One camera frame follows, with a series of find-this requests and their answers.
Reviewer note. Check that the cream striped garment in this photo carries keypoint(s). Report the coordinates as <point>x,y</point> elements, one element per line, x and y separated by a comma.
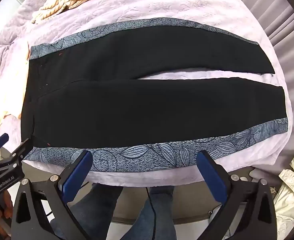
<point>69,2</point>

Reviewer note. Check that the peach cloth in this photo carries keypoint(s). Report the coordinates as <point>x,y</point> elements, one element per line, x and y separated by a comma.
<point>11,92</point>

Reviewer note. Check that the lilac embossed blanket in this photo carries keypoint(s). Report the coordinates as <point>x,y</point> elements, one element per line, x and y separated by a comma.
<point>187,5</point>

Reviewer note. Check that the black pants grey floral stripes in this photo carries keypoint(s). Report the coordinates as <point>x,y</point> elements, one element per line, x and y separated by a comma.
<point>137,105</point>

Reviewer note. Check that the person's right leg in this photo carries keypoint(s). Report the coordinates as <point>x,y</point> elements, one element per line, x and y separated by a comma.
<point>163,205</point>

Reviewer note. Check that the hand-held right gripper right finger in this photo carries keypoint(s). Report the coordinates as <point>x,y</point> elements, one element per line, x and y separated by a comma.
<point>210,177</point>

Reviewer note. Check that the person's left leg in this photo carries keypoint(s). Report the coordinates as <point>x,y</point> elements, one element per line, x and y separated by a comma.
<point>97,205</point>

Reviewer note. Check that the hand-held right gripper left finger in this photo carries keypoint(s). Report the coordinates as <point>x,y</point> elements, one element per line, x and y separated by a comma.
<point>78,176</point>

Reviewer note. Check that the grey pleated cloth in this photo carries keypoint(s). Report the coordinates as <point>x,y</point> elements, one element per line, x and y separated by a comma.
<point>287,25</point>

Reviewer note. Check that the person's left hand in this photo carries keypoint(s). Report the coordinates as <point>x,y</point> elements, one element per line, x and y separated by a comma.
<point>1,205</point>

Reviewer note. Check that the person's leg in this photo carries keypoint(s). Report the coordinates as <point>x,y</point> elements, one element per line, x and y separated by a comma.
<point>163,205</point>
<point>97,205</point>

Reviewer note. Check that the white padded jacket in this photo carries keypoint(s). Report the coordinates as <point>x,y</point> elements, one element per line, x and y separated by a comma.
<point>289,195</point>

